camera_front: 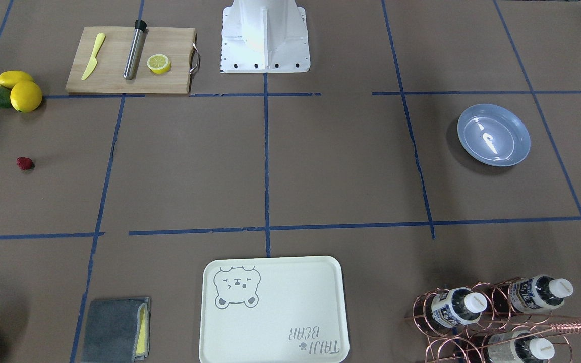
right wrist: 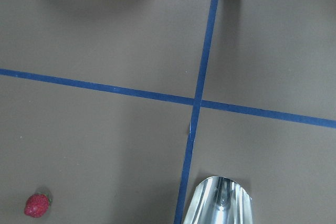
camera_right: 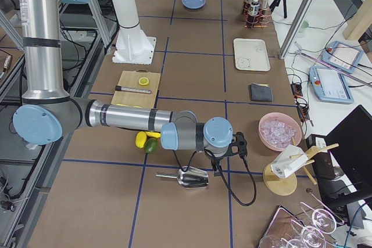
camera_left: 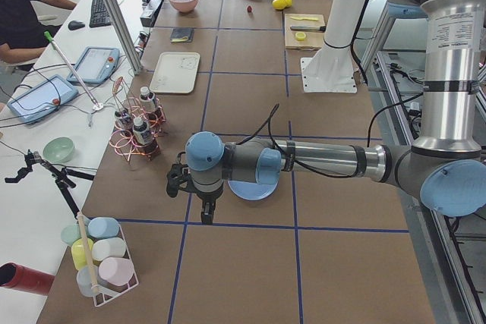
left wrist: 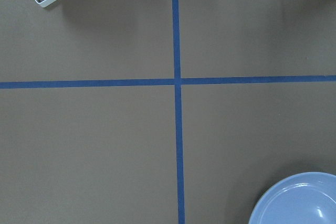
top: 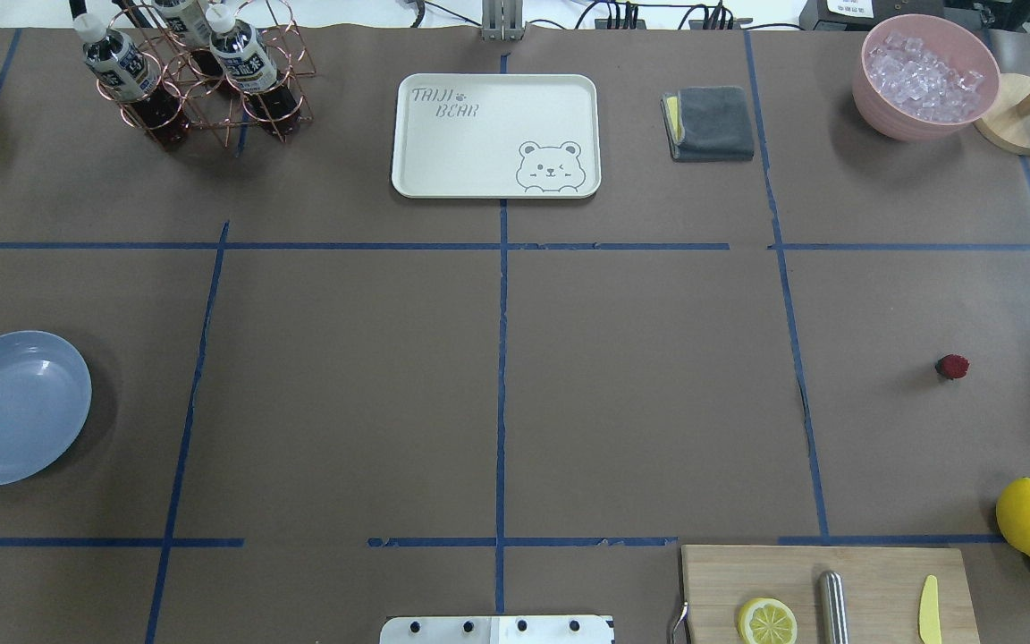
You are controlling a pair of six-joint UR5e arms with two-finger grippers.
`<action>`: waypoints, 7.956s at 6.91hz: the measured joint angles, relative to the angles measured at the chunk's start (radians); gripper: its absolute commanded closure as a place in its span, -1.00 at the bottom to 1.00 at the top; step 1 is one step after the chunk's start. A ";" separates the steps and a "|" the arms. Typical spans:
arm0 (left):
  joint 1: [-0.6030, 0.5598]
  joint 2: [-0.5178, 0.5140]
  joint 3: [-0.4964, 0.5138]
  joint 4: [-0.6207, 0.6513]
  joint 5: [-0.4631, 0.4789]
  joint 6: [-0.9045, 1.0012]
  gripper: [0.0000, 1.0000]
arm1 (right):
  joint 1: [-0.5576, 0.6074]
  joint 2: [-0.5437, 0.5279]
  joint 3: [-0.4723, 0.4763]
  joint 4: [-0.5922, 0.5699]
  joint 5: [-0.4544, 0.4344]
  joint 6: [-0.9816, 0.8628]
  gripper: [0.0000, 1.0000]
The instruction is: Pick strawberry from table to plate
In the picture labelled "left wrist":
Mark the light blue plate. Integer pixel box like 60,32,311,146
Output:
249,172,335,223

